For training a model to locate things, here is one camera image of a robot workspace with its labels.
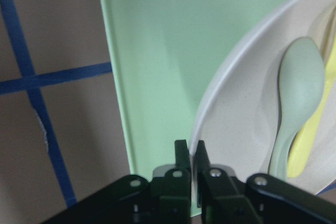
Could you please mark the pale green plastic spoon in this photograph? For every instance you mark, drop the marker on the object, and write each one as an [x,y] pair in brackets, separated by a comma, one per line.
[300,86]

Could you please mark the white round plate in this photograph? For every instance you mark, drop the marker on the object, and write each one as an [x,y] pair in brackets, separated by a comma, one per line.
[239,116]

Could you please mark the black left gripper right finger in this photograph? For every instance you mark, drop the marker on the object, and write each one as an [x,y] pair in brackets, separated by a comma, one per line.
[217,193]

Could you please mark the light green plastic tray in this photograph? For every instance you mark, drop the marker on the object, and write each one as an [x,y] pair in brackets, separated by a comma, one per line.
[164,54]

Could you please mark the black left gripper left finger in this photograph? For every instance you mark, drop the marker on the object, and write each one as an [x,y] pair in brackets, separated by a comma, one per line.
[171,188]

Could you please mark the yellow plastic fork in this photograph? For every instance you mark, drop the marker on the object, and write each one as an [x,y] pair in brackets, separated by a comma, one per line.
[315,124]

